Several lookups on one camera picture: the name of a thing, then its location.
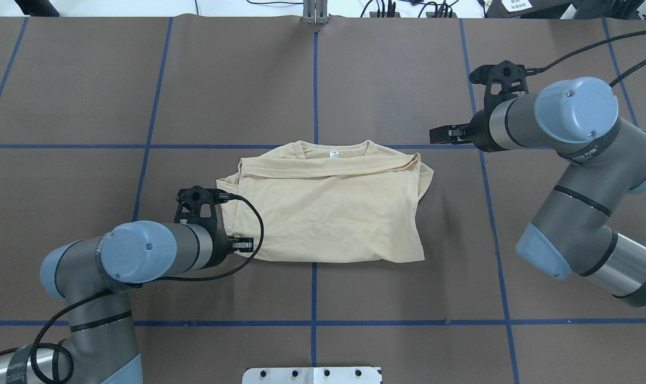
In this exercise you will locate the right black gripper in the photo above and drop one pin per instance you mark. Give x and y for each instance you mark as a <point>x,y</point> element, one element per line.
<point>479,129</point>

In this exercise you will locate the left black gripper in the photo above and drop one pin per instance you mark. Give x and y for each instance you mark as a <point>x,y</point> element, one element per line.
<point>221,249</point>

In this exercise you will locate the cream long-sleeve printed shirt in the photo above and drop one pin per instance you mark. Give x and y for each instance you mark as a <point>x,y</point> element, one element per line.
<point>329,204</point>

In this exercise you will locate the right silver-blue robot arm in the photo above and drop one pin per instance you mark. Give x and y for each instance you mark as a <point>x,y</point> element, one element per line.
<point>579,119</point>

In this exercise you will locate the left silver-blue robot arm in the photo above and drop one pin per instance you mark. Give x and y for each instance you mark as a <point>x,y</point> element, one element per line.
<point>93,339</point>

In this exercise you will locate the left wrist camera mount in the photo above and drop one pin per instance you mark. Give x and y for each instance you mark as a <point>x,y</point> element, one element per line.
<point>198,205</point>

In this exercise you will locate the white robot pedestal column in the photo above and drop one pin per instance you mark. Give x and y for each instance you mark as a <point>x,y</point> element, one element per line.
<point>329,374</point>

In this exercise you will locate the aluminium frame post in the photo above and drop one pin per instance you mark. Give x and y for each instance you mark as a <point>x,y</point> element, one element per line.
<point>315,12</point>

